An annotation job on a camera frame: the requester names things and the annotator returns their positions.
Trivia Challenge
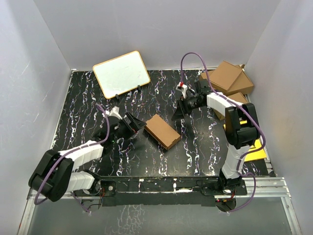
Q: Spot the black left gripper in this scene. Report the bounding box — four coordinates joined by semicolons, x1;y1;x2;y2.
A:
112;112;146;142

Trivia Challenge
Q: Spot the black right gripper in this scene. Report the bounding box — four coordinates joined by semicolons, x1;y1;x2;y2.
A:
171;94;204;120

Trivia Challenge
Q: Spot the cardboard box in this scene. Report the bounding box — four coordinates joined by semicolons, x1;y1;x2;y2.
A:
145;115;181;150
213;93;248;120
210;61;243;92
211;65;254;96

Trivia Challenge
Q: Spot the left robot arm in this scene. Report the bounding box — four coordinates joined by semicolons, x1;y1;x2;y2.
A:
28;111;147;202

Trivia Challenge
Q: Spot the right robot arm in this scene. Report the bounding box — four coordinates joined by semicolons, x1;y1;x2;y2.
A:
172;80;260;194

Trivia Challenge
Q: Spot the yellow booklet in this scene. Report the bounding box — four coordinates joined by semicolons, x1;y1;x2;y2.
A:
223;118;267;162

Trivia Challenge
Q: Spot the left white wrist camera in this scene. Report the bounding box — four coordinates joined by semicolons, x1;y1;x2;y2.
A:
105;106;122;120

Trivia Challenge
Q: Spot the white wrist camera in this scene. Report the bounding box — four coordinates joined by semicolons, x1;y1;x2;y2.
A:
105;106;122;120
176;82;188;99

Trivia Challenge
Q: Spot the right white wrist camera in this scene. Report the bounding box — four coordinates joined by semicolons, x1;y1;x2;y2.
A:
176;82;188;99

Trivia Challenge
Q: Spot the whiteboard with orange frame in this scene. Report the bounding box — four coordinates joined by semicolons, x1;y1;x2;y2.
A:
92;50;151;99

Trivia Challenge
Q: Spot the black base frame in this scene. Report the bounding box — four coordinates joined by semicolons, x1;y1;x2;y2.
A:
99;176;247;207

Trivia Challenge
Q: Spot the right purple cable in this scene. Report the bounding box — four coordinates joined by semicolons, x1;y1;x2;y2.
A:
180;52;267;213

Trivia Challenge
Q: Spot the aluminium rail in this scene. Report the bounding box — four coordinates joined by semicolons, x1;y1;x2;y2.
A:
26;177;291;199

